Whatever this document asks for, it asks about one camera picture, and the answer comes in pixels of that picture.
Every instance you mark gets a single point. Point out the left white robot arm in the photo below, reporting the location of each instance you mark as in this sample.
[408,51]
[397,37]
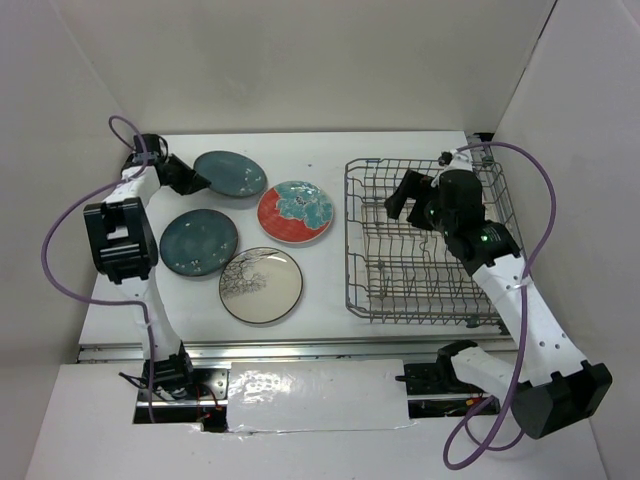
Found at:
[125,250]

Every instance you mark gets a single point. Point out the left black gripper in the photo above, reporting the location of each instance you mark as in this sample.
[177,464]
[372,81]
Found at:
[192,181]

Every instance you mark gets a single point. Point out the cream plate tree pattern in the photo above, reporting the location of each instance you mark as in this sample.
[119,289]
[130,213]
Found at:
[261,285]

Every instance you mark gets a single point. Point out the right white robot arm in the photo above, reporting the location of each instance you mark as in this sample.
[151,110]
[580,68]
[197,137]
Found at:
[555,386]

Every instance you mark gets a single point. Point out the grey wire dish rack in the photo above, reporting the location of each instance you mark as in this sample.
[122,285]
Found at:
[397,273]

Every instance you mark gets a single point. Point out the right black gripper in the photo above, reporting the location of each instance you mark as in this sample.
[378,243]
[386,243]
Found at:
[414,184]

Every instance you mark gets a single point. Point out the red plate blue flower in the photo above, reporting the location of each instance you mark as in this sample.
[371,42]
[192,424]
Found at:
[295,212]

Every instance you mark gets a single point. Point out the teal plate white flowers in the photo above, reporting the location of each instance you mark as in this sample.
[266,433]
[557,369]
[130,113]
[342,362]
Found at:
[198,243]

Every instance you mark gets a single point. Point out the dark teal plate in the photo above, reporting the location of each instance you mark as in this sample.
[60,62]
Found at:
[231,174]

